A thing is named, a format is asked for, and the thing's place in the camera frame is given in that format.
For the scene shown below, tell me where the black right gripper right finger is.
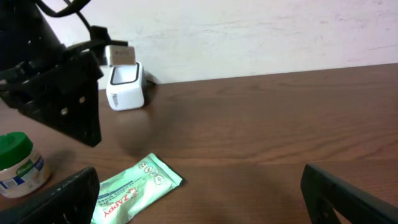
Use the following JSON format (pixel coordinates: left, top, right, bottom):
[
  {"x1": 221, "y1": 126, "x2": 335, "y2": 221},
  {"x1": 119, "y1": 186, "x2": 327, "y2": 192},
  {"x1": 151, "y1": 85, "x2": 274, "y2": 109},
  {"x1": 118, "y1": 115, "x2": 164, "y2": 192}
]
[{"x1": 300, "y1": 164, "x2": 397, "y2": 224}]

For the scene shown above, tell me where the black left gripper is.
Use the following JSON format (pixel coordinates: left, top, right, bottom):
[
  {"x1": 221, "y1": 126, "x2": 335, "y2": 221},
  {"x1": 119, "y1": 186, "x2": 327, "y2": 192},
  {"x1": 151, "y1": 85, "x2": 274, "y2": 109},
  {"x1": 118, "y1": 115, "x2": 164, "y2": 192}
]
[{"x1": 1, "y1": 52, "x2": 103, "y2": 147}]

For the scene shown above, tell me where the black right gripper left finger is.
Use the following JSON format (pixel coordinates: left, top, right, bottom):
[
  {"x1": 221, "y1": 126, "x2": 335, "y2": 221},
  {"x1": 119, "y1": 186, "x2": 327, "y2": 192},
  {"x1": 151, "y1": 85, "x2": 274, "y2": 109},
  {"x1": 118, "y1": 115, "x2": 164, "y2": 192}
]
[{"x1": 1, "y1": 167, "x2": 100, "y2": 224}]

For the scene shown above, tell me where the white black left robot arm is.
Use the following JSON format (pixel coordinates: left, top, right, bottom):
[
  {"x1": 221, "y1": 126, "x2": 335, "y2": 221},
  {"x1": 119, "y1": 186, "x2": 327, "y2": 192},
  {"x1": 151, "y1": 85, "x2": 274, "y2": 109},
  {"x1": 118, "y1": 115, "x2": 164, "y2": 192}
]
[{"x1": 1, "y1": 1, "x2": 103, "y2": 147}]

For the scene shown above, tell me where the teal wet wipes packet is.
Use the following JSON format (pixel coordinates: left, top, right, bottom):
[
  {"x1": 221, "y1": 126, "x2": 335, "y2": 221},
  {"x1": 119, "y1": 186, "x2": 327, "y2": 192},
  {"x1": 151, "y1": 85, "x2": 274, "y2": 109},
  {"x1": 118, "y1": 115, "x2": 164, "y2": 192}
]
[{"x1": 91, "y1": 153, "x2": 183, "y2": 224}]

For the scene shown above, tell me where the green lid white jar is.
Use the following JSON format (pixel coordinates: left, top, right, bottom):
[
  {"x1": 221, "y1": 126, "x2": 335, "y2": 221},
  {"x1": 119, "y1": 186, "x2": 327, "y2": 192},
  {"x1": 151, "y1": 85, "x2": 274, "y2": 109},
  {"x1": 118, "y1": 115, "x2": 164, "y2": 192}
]
[{"x1": 1, "y1": 132, "x2": 50, "y2": 198}]

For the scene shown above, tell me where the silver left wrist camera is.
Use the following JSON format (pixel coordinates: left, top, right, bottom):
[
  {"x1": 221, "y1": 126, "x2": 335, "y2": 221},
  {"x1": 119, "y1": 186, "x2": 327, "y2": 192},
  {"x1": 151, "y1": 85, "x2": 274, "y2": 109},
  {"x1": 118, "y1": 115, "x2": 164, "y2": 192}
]
[{"x1": 104, "y1": 45, "x2": 136, "y2": 67}]

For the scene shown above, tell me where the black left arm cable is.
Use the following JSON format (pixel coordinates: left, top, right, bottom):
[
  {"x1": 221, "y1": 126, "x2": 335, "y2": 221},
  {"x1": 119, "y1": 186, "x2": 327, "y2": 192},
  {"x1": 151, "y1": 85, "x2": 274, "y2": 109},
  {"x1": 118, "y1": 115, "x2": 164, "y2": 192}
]
[{"x1": 35, "y1": 0, "x2": 94, "y2": 35}]

